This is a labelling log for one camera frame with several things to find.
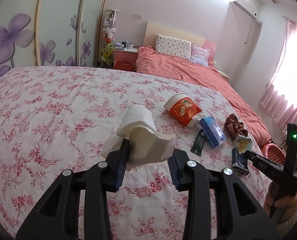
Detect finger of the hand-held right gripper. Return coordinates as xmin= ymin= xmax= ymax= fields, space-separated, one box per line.
xmin=245 ymin=150 xmax=286 ymax=173

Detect beige and pink headboard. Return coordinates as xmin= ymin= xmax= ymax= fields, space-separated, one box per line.
xmin=143 ymin=22 xmax=217 ymax=63

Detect pink striped pillow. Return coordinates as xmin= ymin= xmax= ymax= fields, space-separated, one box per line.
xmin=190 ymin=44 xmax=211 ymax=67

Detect blue tissue pack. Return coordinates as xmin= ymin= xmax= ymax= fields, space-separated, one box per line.
xmin=198 ymin=116 xmax=226 ymax=147

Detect floral print pillow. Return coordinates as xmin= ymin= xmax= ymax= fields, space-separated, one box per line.
xmin=155 ymin=35 xmax=192 ymax=61

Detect pink floral tablecloth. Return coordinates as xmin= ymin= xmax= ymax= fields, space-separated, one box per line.
xmin=0 ymin=66 xmax=274 ymax=240

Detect person's right forearm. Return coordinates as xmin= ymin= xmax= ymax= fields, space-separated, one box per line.
xmin=280 ymin=202 xmax=297 ymax=230

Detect white tissue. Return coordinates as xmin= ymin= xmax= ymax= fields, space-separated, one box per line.
xmin=101 ymin=104 xmax=176 ymax=172

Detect brown scrunchie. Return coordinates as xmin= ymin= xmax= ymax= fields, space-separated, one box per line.
xmin=224 ymin=113 xmax=249 ymax=138

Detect wardrobe with purple flowers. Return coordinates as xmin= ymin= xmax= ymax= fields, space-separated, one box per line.
xmin=0 ymin=0 xmax=109 ymax=88

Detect orange plastic laundry basket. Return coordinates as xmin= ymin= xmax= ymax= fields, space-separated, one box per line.
xmin=262 ymin=142 xmax=287 ymax=162

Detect white air conditioner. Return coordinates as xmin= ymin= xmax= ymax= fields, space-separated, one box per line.
xmin=232 ymin=0 xmax=257 ymax=20

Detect bed with orange duvet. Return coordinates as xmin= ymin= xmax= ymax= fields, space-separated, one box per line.
xmin=136 ymin=46 xmax=271 ymax=143

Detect red and white paper cup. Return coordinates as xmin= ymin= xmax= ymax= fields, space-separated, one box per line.
xmin=163 ymin=93 xmax=205 ymax=127

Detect clear tube of plush toys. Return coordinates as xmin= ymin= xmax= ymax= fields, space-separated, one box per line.
xmin=100 ymin=9 xmax=120 ymax=67

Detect crumpled cream wrapper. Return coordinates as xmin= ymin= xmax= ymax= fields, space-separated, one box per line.
xmin=233 ymin=134 xmax=252 ymax=154

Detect pink window curtain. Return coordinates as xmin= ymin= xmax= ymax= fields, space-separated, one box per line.
xmin=260 ymin=17 xmax=297 ymax=128

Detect blue packet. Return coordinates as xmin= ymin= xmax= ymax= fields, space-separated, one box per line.
xmin=232 ymin=147 xmax=250 ymax=175

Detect pink nightstand with mugs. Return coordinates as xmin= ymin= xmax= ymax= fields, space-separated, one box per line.
xmin=113 ymin=46 xmax=139 ymax=69

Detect dark green sachet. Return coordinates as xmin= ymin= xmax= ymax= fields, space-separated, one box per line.
xmin=190 ymin=129 xmax=206 ymax=155

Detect white rolling cart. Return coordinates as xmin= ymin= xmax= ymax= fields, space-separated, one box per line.
xmin=275 ymin=126 xmax=288 ymax=144

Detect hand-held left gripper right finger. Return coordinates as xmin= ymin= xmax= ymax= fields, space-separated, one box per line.
xmin=167 ymin=149 xmax=281 ymax=240

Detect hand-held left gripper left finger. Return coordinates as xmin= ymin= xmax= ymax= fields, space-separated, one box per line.
xmin=15 ymin=137 xmax=131 ymax=240

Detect person's right hand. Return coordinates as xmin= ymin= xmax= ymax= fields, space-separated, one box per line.
xmin=263 ymin=183 xmax=297 ymax=219

